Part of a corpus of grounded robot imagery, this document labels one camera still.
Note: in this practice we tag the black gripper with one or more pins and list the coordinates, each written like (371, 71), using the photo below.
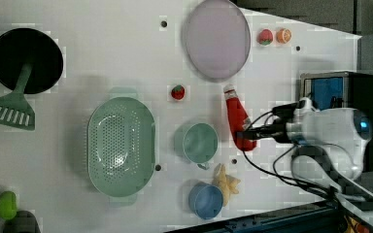
(276, 131)

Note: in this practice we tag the red ketchup bottle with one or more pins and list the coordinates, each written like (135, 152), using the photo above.
(238, 118)

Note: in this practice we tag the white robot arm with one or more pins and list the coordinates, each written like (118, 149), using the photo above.
(327, 153)

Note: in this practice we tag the green oval strainer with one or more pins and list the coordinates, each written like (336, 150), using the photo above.
(120, 146)

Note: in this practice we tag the green cup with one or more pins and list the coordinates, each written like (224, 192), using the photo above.
(197, 142)

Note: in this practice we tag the cream star-shaped toy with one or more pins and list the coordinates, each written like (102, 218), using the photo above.
(227, 184)

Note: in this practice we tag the blue cup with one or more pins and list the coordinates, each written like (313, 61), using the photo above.
(205, 200)

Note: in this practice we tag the red toy strawberry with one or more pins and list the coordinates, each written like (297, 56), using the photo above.
(178, 92)

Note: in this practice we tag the silver toaster oven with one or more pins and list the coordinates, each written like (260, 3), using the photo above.
(342, 90)

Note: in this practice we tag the pink toy strawberry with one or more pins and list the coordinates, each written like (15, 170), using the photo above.
(265, 37)

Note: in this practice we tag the round lavender plate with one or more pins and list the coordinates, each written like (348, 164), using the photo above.
(217, 38)

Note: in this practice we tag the toy orange slice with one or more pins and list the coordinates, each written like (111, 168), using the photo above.
(283, 36)

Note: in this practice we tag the green slotted spatula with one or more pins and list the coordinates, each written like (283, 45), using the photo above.
(15, 111)

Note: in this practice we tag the dark grey object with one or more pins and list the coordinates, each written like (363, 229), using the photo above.
(23, 222)

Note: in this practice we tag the black round pan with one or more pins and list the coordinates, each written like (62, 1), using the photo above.
(16, 45)

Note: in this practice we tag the lime green toy pear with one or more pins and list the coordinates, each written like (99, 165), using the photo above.
(8, 205)

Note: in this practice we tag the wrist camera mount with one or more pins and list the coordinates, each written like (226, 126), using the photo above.
(284, 111)

